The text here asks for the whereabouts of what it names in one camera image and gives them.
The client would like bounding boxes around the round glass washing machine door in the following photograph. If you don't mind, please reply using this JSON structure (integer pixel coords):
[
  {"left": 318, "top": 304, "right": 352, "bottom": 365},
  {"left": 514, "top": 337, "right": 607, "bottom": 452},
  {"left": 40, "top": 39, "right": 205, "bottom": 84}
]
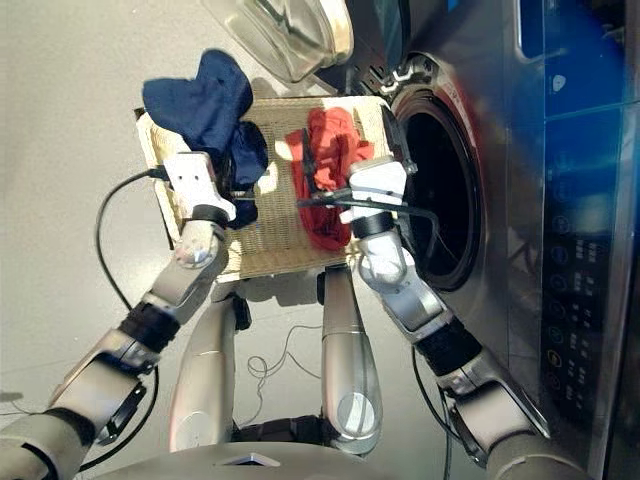
[{"left": 201, "top": 0, "right": 357, "bottom": 85}]

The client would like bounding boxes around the pale woven basket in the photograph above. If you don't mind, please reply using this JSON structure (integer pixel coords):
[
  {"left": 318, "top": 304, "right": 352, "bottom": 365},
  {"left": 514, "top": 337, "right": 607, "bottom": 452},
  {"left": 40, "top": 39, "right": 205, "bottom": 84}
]
[{"left": 133, "top": 95, "right": 402, "bottom": 282}]

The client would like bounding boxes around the thin black floor cable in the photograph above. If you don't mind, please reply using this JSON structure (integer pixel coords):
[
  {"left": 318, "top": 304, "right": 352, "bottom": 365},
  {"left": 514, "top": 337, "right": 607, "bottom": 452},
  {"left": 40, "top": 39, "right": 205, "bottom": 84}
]
[{"left": 246, "top": 323, "right": 325, "bottom": 432}]

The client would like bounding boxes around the navy blue garment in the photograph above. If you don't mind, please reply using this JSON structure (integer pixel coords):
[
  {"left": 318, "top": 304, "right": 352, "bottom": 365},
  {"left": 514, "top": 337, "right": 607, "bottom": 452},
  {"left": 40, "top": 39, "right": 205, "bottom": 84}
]
[{"left": 141, "top": 47, "right": 271, "bottom": 231}]

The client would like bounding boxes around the grey washing machine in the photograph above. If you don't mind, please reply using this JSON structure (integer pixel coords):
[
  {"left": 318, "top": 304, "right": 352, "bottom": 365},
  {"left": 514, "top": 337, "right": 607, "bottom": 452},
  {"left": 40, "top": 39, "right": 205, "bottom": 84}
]
[{"left": 309, "top": 0, "right": 640, "bottom": 480}]

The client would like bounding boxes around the black robot pelvis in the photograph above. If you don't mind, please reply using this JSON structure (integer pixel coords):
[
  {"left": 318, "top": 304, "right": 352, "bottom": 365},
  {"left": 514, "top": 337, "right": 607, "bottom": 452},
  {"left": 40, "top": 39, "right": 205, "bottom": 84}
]
[{"left": 231, "top": 416, "right": 332, "bottom": 445}]

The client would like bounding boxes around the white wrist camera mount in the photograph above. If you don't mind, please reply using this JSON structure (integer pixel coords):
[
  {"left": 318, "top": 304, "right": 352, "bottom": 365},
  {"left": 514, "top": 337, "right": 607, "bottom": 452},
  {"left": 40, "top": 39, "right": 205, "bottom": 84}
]
[
  {"left": 161, "top": 150, "right": 238, "bottom": 222},
  {"left": 339, "top": 155, "right": 409, "bottom": 227}
]

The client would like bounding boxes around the silver robot torso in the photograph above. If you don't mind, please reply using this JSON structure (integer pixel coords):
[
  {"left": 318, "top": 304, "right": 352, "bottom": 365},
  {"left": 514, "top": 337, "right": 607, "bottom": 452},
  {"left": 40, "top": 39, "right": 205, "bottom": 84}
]
[{"left": 84, "top": 441, "right": 412, "bottom": 480}]

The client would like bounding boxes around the red garment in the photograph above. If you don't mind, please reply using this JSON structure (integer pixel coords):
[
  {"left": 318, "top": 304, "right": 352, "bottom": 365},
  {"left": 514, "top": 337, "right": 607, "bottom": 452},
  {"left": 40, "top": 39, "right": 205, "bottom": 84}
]
[{"left": 284, "top": 106, "right": 377, "bottom": 252}]

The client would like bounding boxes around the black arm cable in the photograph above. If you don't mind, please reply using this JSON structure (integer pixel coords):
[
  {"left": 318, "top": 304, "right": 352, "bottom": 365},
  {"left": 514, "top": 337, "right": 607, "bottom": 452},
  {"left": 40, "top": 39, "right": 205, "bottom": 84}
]
[
  {"left": 78, "top": 166, "right": 170, "bottom": 472},
  {"left": 296, "top": 198, "right": 462, "bottom": 480}
]

